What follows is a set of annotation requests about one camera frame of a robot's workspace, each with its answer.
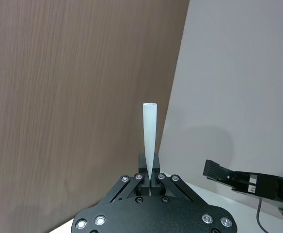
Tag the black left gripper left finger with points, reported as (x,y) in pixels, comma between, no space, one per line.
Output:
(129,185)

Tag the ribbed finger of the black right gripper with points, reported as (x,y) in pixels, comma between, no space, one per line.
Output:
(215,171)

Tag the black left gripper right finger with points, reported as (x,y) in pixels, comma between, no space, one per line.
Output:
(177,187)

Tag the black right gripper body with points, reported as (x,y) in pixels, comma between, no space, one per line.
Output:
(260,185)

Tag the white tapered plastic piece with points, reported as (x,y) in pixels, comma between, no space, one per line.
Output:
(150,136)

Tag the white table cloth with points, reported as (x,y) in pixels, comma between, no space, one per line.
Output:
(228,208)

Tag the brown wood grain panel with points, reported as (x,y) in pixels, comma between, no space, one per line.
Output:
(71,104)

